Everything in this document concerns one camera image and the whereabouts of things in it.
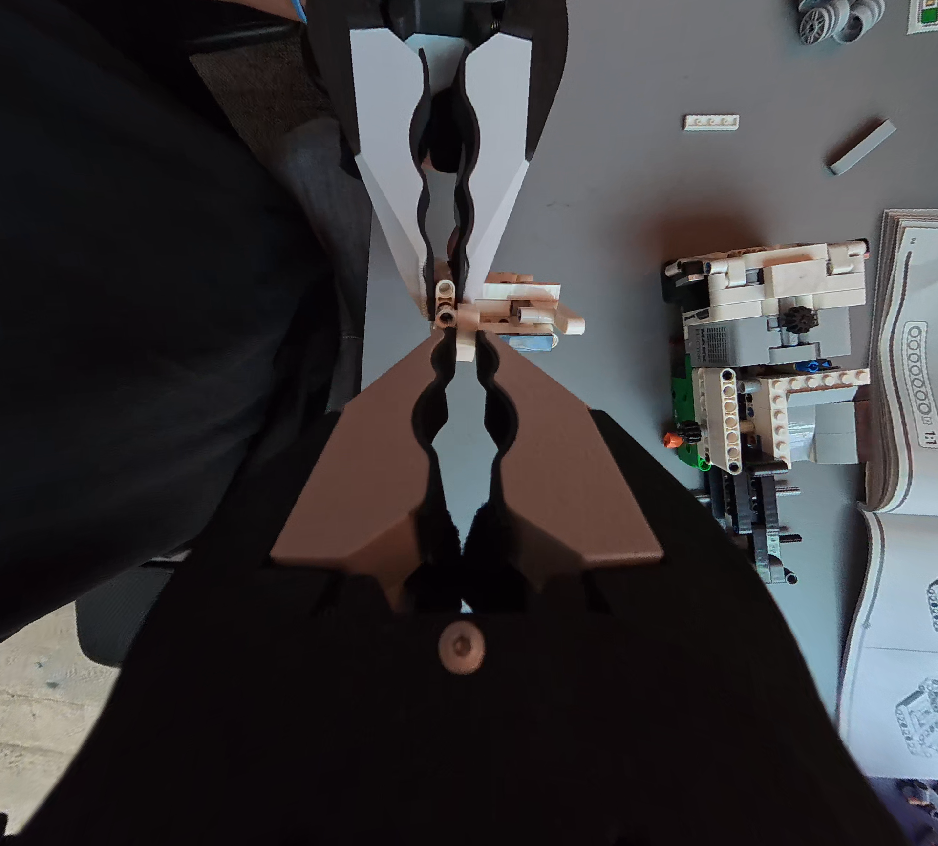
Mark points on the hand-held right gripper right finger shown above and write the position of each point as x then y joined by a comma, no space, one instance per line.
571,487

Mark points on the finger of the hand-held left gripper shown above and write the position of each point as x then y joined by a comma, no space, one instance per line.
502,113
381,113

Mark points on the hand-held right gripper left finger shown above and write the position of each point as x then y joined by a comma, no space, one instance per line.
359,487

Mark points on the small white lego subassembly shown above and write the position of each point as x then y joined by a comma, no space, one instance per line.
513,304

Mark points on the white lego plate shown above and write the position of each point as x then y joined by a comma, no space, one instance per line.
711,123

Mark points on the partly built lego truck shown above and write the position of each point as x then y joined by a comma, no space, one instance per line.
762,340

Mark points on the open lego instruction booklet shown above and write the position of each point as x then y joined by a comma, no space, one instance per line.
901,604

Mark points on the grey lego tile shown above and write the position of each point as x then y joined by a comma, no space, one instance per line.
863,148

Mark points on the person's grey pants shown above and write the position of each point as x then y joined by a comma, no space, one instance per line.
330,260

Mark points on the person's black shirt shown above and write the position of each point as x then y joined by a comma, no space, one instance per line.
110,311

